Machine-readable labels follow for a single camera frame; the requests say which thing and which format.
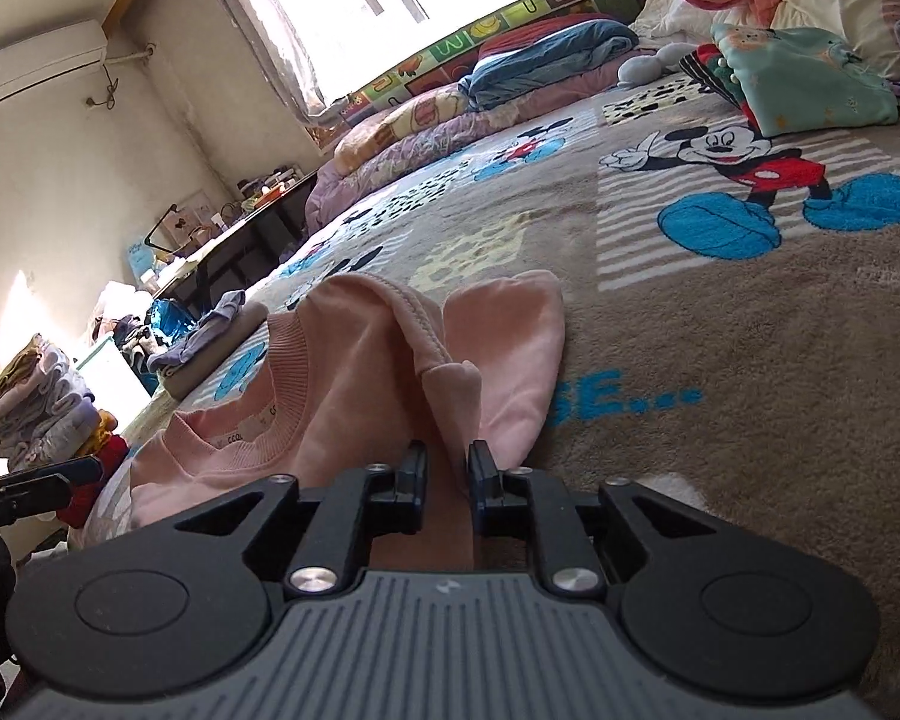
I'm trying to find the pink sweatshirt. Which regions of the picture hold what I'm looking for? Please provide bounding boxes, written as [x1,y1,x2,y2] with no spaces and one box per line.
[130,270,566,571]

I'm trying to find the stacked folded clothes pile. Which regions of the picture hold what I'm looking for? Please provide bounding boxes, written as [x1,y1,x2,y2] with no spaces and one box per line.
[0,333,128,528]

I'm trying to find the folded beige and purple clothes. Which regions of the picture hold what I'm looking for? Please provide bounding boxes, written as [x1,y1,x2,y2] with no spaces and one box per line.
[148,289,269,401]

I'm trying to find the dark side desk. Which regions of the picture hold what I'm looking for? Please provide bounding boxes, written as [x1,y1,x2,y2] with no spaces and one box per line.
[154,172,317,319]

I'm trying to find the purple floral quilt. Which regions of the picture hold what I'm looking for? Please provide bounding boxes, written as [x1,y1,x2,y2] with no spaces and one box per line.
[304,47,645,234]

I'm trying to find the yellow patterned pillow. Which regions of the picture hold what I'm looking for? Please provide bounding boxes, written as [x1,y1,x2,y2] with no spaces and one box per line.
[333,83,470,176]

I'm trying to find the white air conditioner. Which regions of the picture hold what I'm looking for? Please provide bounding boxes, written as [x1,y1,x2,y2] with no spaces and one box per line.
[0,20,109,104]

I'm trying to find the grey plush toy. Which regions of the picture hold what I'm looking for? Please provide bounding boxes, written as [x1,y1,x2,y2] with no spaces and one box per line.
[617,43,697,88]

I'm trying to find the blue folded quilt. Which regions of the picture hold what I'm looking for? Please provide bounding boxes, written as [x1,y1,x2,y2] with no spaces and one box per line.
[458,13,639,110]

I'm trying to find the teal folded garment stack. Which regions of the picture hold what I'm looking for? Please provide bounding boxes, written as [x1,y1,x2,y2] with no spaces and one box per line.
[679,23,900,137]

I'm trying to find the colourful alphabet headboard mat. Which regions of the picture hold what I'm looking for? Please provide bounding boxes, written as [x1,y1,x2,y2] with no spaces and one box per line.
[343,0,645,125]

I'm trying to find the window curtain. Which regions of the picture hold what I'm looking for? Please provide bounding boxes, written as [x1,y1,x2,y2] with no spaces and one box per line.
[219,0,349,153]

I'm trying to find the cream white duvet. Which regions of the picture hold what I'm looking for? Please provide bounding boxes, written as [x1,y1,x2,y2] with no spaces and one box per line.
[632,0,900,80]

